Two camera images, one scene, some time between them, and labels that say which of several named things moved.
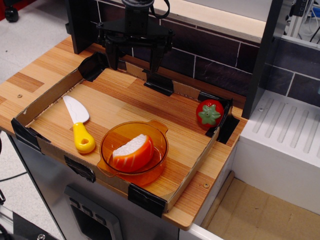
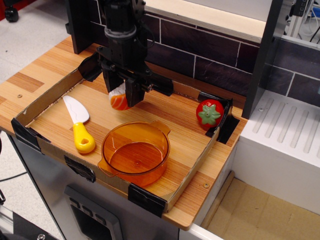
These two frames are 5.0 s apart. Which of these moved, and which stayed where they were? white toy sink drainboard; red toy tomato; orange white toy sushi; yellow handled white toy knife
Moved: orange white toy sushi
Stayed: red toy tomato; white toy sink drainboard; yellow handled white toy knife
